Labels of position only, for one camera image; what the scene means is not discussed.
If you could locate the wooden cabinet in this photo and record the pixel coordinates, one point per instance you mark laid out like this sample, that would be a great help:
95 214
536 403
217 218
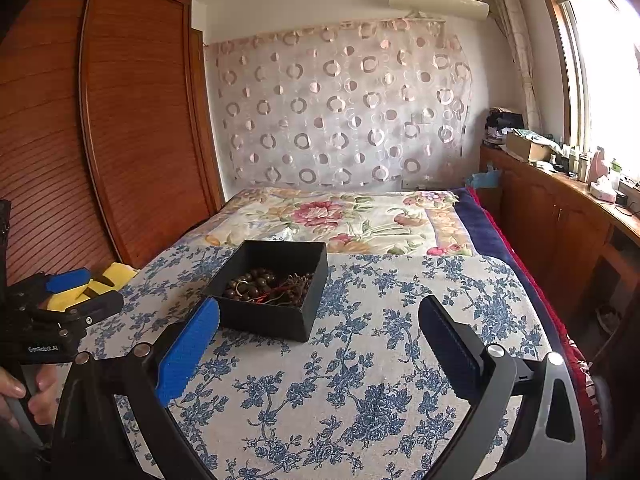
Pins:
550 220

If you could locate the blue plastic bag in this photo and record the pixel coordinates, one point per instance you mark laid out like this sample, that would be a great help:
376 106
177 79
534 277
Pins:
484 179

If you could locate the blue floral bedsheet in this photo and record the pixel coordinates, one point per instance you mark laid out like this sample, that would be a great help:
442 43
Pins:
350 360

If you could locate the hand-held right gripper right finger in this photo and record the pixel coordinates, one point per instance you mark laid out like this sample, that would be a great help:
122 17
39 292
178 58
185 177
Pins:
450 350

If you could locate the pink figurine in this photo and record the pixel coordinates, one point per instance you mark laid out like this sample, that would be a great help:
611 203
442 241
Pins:
600 165

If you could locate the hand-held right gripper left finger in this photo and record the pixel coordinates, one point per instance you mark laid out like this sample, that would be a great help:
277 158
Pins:
190 355

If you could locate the pink flower blanket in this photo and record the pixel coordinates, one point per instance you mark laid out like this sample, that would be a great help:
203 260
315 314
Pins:
325 215

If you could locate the yellow plush toy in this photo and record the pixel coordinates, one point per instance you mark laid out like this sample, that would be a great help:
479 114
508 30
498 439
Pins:
117 275

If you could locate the window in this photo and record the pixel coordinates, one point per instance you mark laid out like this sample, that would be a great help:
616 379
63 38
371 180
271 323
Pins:
605 60

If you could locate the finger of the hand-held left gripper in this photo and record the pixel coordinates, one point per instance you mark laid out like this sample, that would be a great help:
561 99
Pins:
95 306
67 280

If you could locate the black cardboard box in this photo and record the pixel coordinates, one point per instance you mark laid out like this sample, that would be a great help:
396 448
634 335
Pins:
270 320

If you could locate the white tissue box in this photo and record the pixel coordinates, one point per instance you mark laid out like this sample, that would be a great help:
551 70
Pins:
604 191

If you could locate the wooden wardrobe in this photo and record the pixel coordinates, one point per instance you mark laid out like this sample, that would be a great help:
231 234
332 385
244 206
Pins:
100 135

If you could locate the brown cardboard box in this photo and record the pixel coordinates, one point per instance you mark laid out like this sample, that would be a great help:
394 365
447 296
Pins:
525 147

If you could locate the pile of dark clothes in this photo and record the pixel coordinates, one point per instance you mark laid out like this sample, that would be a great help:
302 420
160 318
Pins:
505 122

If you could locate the person's left hand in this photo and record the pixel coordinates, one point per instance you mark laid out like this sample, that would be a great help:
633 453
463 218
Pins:
42 395

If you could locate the circle patterned curtain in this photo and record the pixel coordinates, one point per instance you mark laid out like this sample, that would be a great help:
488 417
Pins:
340 105

